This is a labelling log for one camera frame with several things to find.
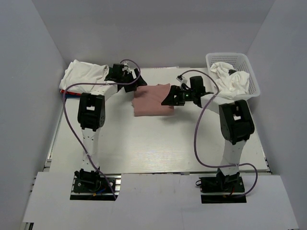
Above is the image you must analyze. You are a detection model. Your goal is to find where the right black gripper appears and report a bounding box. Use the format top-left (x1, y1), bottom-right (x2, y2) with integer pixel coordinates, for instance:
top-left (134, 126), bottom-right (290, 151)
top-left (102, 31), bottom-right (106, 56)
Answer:
top-left (162, 85), bottom-right (196, 106)

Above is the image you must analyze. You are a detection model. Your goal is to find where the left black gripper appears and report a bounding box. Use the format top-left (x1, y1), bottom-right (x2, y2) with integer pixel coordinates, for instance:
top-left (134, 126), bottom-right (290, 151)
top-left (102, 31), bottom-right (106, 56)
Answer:
top-left (121, 68), bottom-right (147, 92)

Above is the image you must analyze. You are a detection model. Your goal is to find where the pink printed t shirt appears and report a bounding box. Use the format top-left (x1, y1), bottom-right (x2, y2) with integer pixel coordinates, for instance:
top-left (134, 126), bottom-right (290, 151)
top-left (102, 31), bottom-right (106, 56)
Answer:
top-left (132, 84), bottom-right (174, 117)

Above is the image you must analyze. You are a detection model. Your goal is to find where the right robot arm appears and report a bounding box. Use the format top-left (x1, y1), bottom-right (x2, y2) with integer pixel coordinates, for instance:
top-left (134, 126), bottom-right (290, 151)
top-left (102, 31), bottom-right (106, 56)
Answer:
top-left (161, 85), bottom-right (255, 191)

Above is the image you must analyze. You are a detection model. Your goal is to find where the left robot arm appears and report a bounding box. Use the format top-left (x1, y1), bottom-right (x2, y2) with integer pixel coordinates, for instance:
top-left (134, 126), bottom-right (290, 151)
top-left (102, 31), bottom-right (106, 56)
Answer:
top-left (77, 64), bottom-right (147, 176)

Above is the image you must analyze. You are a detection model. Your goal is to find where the crumpled white t shirt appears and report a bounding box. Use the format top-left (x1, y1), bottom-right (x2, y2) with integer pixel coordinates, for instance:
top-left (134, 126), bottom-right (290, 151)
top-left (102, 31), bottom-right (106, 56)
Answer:
top-left (210, 62), bottom-right (250, 99)

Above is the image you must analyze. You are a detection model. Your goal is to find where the folded white t shirt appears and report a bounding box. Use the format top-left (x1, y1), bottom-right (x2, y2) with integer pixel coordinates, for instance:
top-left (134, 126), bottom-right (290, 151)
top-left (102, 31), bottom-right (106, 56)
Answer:
top-left (59, 59), bottom-right (109, 90)

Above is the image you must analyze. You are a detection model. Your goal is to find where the folded blue t shirt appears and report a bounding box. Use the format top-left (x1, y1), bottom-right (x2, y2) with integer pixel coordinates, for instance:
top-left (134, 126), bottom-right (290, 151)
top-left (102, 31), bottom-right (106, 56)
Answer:
top-left (65, 94), bottom-right (81, 98)

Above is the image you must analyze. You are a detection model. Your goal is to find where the folded red t shirt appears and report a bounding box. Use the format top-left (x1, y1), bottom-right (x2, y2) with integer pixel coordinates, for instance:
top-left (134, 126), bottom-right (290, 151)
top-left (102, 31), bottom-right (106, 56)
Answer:
top-left (60, 90), bottom-right (81, 95)

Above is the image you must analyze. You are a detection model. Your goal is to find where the white plastic basket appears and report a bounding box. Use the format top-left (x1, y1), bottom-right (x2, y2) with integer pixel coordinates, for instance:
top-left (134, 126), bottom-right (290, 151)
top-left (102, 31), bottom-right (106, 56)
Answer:
top-left (206, 53), bottom-right (260, 101)

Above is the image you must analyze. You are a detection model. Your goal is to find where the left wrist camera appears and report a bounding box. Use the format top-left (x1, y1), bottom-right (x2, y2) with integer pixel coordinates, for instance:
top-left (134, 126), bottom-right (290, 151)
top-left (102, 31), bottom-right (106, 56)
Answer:
top-left (112, 63), bottom-right (125, 76)

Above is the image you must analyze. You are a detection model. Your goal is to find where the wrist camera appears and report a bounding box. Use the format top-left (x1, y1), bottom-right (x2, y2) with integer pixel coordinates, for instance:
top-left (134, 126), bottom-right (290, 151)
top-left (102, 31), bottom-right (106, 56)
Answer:
top-left (112, 63), bottom-right (125, 76)
top-left (189, 76), bottom-right (205, 93)

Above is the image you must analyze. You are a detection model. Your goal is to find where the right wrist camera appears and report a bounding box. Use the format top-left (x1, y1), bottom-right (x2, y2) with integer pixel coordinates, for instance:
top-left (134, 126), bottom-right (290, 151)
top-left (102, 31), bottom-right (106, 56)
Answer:
top-left (189, 76), bottom-right (205, 93)

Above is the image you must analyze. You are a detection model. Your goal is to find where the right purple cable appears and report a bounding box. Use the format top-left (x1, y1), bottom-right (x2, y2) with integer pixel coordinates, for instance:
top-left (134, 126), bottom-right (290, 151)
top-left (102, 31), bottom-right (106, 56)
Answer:
top-left (176, 69), bottom-right (259, 198)

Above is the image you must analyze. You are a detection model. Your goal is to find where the purple cable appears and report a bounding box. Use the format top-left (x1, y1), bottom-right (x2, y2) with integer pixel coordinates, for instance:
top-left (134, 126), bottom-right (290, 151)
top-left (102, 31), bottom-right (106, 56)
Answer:
top-left (176, 69), bottom-right (259, 198)
top-left (62, 59), bottom-right (142, 199)

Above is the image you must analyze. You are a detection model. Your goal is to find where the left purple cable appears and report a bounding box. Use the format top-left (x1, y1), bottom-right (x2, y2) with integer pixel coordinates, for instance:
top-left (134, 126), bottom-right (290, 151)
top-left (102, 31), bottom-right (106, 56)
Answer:
top-left (62, 59), bottom-right (142, 199)

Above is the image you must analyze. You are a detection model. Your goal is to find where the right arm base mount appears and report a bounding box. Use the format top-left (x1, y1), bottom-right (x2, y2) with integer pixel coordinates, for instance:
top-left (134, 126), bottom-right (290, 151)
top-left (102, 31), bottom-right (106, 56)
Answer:
top-left (195, 176), bottom-right (247, 204)

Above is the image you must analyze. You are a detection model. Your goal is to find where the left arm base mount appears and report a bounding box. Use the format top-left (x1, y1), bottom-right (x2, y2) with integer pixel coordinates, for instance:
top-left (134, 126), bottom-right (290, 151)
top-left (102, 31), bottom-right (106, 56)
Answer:
top-left (70, 169), bottom-right (120, 201)

